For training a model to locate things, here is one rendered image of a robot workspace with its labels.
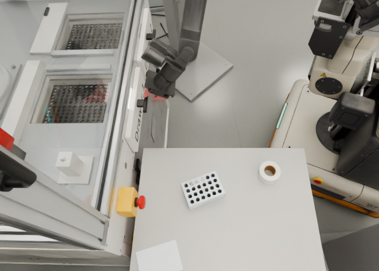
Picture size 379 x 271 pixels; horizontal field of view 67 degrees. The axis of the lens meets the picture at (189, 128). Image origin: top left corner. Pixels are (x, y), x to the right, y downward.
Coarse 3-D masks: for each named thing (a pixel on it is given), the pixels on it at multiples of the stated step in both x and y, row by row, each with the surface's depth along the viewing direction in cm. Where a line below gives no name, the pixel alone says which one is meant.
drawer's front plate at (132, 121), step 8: (136, 72) 101; (136, 80) 99; (144, 80) 109; (136, 88) 98; (144, 88) 109; (136, 96) 97; (136, 112) 97; (128, 120) 92; (136, 120) 97; (128, 128) 90; (136, 128) 97; (128, 136) 89; (136, 136) 97; (128, 144) 93; (136, 144) 97
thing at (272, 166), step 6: (264, 162) 96; (270, 162) 95; (264, 168) 94; (270, 168) 97; (276, 168) 94; (258, 174) 96; (264, 174) 93; (276, 174) 93; (264, 180) 94; (270, 180) 92; (276, 180) 94
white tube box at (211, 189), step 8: (200, 176) 95; (208, 176) 95; (216, 176) 94; (184, 184) 94; (200, 184) 93; (208, 184) 93; (216, 184) 93; (184, 192) 93; (192, 192) 92; (200, 192) 94; (208, 192) 92; (216, 192) 92; (224, 192) 92; (192, 200) 92; (200, 200) 91; (208, 200) 92; (192, 208) 93
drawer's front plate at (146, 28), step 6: (144, 12) 116; (144, 18) 114; (150, 18) 121; (144, 24) 113; (144, 30) 111; (150, 30) 121; (144, 36) 110; (144, 42) 110; (138, 48) 107; (144, 48) 110; (138, 54) 105; (138, 60) 104; (144, 60) 110; (138, 66) 106; (144, 66) 110; (144, 72) 110; (144, 78) 113
